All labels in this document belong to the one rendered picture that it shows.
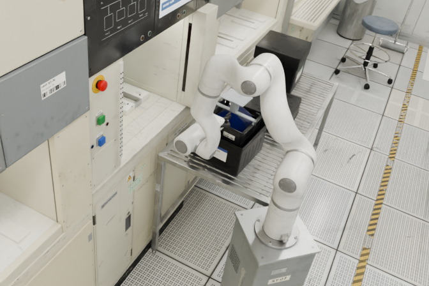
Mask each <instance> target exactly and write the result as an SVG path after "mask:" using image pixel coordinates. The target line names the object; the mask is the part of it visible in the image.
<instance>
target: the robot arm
mask: <svg viewBox="0 0 429 286"><path fill-rule="evenodd" d="M225 83H228V84H229V85H230V86H231V87H232V88H233V89H234V90H235V91H236V92H237V93H239V94H240V95H243V96H247V97H254V96H258V95H260V111H261V114H262V118H263V120H264V123H265V125H266V128H267V130H268V132H269V134H270V136H271V137H272V138H273V139H274V140H275V141H276V142H278V143H280V144H281V145H282V147H283V150H284V153H285V156H284V157H283V159H282V161H281V163H280V164H279V166H278V168H277V170H276V173H275V176H274V178H273V187H274V189H273V193H272V196H271V200H270V202H269V206H268V209H267V213H264V214H262V215H260V216H259V217H258V218H257V219H256V221H255V225H254V230H255V234H256V236H257V237H258V238H259V239H260V241H262V242H263V243H264V244H265V245H267V246H269V247H272V248H276V249H287V248H290V247H292V246H294V245H295V244H296V243H297V241H298V238H299V230H298V227H297V225H296V224H295V221H296V218H297V214H298V212H299V208H300V207H301V203H302V201H303V197H304V192H305V189H306V186H307V184H308V181H309V179H310V176H311V174H312V172H313V170H314V168H315V165H316V163H317V155H316V152H315V150H314V148H313V146H312V144H311V143H310V142H309V140H308V139H307V138H306V137H305V136H304V135H303V134H302V133H301V132H300V131H299V130H298V128H297V126H296V124H295V122H294V120H293V117H292V114H291V112H290V109H289V106H288V103H287V97H286V90H285V74H284V70H283V66H282V64H281V62H280V60H279V59H278V58H277V57H276V56H275V55H274V54H270V53H263V54H260V55H258V56H257V57H256V58H255V59H254V60H253V61H252V62H251V63H250V64H249V65H248V66H247V67H244V66H241V65H240V64H239V63H238V61H237V59H236V58H235V57H234V56H231V55H228V54H217V55H214V56H212V57H211V58H209V60H208V61H207V63H206V65H205V67H204V70H203V72H202V76H201V78H200V82H199V84H198V87H197V90H196V93H195V96H194V99H193V102H192V106H191V110H190V111H191V114H192V116H193V118H194V119H195V120H196V122H195V123H194V124H193V125H191V126H190V127H189V128H188V129H186V130H185V131H184V132H183V133H182V134H180V135H179V136H178V137H176V138H175V139H174V147H175V149H176V151H177V152H178V153H180V154H181V155H189V154H190V153H191V152H194V153H196V154H198V155H199V156H200V157H202V158H203V159H206V160H208V159H211V158H212V157H213V156H214V154H215V152H216V150H217V148H218V145H219V143H220V137H221V131H220V130H222V129H223V128H226V127H230V123H229V119H230V118H231V112H229V113H228V114H227V115H226V116H225V117H220V116H217V115H216V113H217V112H218V106H216V104H217V102H218V99H219V97H220V95H221V92H222V89H223V87H224V85H225ZM225 123H226V124H225Z"/></svg>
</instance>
